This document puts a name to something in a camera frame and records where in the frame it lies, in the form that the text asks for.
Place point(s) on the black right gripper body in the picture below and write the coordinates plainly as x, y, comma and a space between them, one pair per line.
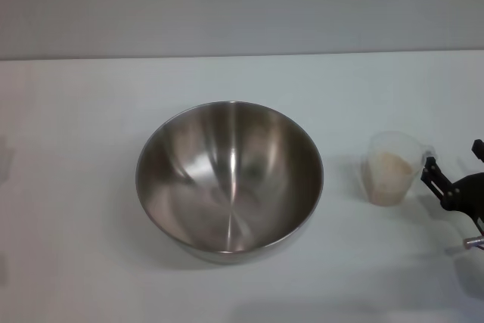
469, 194

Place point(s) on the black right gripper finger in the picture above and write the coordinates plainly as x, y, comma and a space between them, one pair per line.
479, 150
436, 181

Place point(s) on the clear plastic measuring cup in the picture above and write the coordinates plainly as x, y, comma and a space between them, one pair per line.
401, 149

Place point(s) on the white uncooked rice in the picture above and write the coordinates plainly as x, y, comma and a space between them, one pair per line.
387, 179

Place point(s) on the stainless steel mixing bowl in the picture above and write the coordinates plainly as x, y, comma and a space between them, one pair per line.
227, 187

